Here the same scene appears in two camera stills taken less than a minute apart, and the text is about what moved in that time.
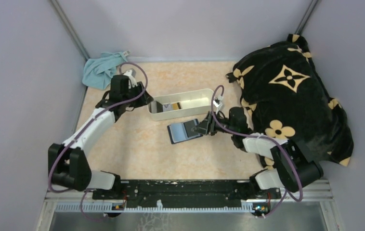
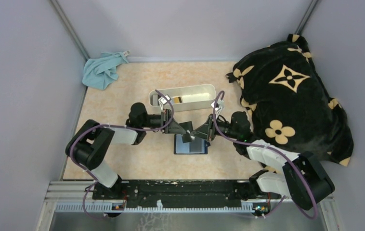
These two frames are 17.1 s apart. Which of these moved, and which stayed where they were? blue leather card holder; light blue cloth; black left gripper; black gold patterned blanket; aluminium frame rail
Moved: black left gripper; blue leather card holder
Stayed: black gold patterned blanket; light blue cloth; aluminium frame rail
